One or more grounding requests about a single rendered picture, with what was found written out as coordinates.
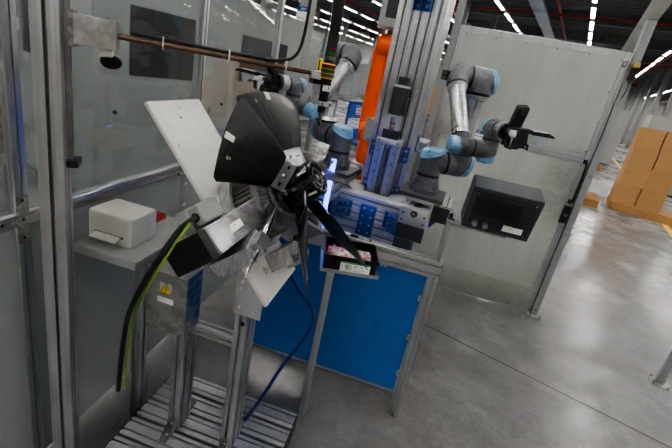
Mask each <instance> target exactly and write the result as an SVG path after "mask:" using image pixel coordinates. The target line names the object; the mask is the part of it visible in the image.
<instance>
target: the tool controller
mask: <svg viewBox="0 0 672 448"><path fill-rule="evenodd" d="M544 206H545V200H544V197H543V194H542V191H541V189H537V188H533V187H529V186H524V185H520V184H516V183H511V182H507V181H503V180H499V179H494V178H490V177H486V176H481V175H477V174H475V175H474V177H473V179H472V182H471V185H470V188H469V190H468V193H467V196H466V199H465V202H464V204H463V207H462V210H461V225H462V226H466V227H470V228H474V229H478V230H482V231H486V232H490V233H493V234H497V235H501V236H505V237H509V238H513V239H517V240H521V241H525V242H526V241H527V240H528V238H529V236H530V234H531V232H532V230H533V228H534V226H535V224H536V222H537V220H538V218H539V216H540V214H541V212H542V210H543V208H544Z"/></svg>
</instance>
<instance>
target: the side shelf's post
mask: <svg viewBox="0 0 672 448"><path fill-rule="evenodd" d="M148 266H150V263H148V264H146V265H145V266H143V267H141V268H140V269H138V270H137V271H133V296H134V294H135V292H136V290H137V288H138V286H139V285H140V283H141V281H142V279H143V278H144V276H145V275H146V273H147V267H148ZM145 302H146V294H145V296H144V298H143V299H142V301H141V304H140V306H139V308H138V310H137V313H136V316H135V319H134V323H133V328H132V348H131V387H130V415H131V416H135V415H136V412H137V411H138V410H139V409H140V408H141V407H142V405H143V404H144V398H145V373H146V349H147V325H146V324H145Z"/></svg>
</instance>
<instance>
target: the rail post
mask: <svg viewBox="0 0 672 448"><path fill-rule="evenodd" d="M437 282H438V280H437V279H434V278H430V277H429V278H428V281H427V284H426V288H425V291H424V294H423V298H422V301H421V305H420V308H419V311H418V315H417V318H416V321H415V325H414V328H413V331H412V335H411V338H410V341H409V345H408V348H407V352H406V355H405V358H404V362H403V365H402V368H401V372H400V375H399V378H398V382H397V385H396V388H395V392H394V393H393V397H392V400H391V403H390V407H389V412H388V414H389V415H392V416H395V417H396V416H397V412H398V409H399V406H400V403H401V399H402V396H403V393H404V390H405V386H406V383H407V380H408V377H409V373H410V370H411V367H412V363H413V360H414V357H415V354H416V350H417V347H418V344H419V341H420V337H421V334H422V331H423V328H424V324H425V321H426V318H427V315H428V311H429V308H430V305H431V302H432V298H433V295H434V292H435V289H436V285H437Z"/></svg>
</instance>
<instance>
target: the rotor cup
mask: <svg viewBox="0 0 672 448"><path fill-rule="evenodd" d="M304 170H305V171H306V172H304V173H302V174H301V175H299V176H297V174H298V173H300V172H302V171H304ZM315 174H317V175H318V176H319V180H317V178H316V177H315ZM272 189H273V192H274V195H275V197H276V199H277V201H278V202H279V204H280V205H281V206H282V207H283V208H284V209H285V210H286V211H287V212H289V213H292V214H295V213H296V210H295V206H296V204H297V205H298V202H299V200H300V197H301V194H302V192H303V190H304V191H305V193H306V201H307V203H309V202H311V201H313V200H315V199H317V198H319V197H321V196H323V195H325V194H326V193H327V192H328V184H327V180H326V177H325V175H324V173H323V171H322V170H321V168H320V167H319V165H318V164H317V163H316V162H314V161H313V160H307V161H305V162H303V163H301V164H299V165H297V166H296V169H295V171H294V173H293V174H292V176H291V178H290V180H289V181H288V183H287V185H286V187H285V188H284V190H283V191H282V192H281V191H279V190H277V189H275V188H274V187H272ZM314 191H317V193H315V194H313V195H311V196H308V194H310V193H312V192H314Z"/></svg>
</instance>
